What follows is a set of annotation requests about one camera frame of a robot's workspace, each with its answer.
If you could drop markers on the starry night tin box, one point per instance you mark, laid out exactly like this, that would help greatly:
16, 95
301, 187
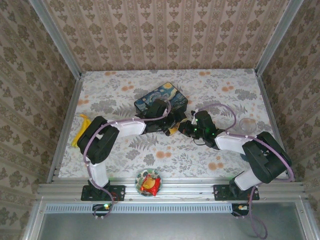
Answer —
172, 95

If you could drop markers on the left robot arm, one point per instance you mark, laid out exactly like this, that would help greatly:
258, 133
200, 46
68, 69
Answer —
97, 142

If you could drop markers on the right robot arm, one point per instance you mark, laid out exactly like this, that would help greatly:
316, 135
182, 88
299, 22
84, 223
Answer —
262, 157

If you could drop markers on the floral patterned tablecloth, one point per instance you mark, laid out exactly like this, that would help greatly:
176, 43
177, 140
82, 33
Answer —
200, 82

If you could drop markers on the clear glass bowl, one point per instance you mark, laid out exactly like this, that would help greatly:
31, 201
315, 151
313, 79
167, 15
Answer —
247, 125

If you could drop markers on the patterned round plate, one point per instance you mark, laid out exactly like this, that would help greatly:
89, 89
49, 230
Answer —
139, 178

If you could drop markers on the red snack packet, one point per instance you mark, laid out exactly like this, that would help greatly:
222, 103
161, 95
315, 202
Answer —
150, 186

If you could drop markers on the yellow banana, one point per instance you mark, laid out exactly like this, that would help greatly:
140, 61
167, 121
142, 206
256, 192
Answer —
80, 135

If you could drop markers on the small circuit board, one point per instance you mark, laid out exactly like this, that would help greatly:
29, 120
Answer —
240, 207
101, 207

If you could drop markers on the grey metal panel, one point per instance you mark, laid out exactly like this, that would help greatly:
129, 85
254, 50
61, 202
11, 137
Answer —
162, 227

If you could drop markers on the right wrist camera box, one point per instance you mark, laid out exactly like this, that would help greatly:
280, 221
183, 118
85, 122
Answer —
194, 112

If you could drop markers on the aluminium table edge rail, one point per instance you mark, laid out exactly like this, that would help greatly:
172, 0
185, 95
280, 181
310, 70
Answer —
187, 187

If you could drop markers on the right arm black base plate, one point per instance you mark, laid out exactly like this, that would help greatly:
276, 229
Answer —
220, 193

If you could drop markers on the aluminium side rail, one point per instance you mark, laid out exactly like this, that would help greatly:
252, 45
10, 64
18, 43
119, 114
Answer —
66, 125
267, 100

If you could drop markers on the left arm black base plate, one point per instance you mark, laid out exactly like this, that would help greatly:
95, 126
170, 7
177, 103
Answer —
120, 193

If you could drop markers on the aluminium frame post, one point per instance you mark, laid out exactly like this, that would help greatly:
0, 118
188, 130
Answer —
276, 37
56, 37

